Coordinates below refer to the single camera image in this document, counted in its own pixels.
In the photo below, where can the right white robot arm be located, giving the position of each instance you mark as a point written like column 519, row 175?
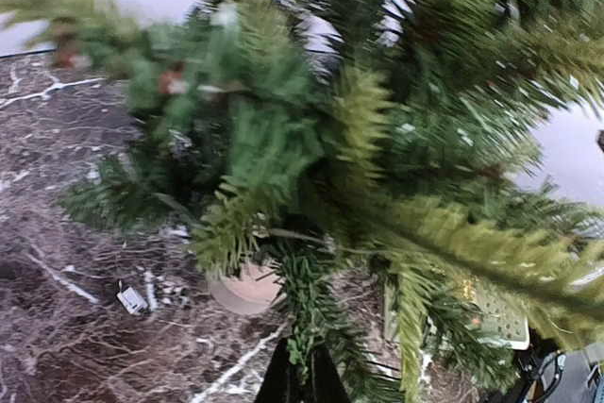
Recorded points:
column 566, row 377

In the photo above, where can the round wooden tree base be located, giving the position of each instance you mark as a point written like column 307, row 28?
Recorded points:
column 254, row 291

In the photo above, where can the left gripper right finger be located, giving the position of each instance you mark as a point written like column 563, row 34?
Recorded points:
column 325, row 385

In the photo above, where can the pale green plastic basket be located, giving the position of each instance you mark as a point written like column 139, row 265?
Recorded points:
column 497, row 323

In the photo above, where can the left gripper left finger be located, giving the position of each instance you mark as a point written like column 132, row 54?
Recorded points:
column 280, row 383

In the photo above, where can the small green christmas tree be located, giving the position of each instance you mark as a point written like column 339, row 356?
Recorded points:
column 348, row 144

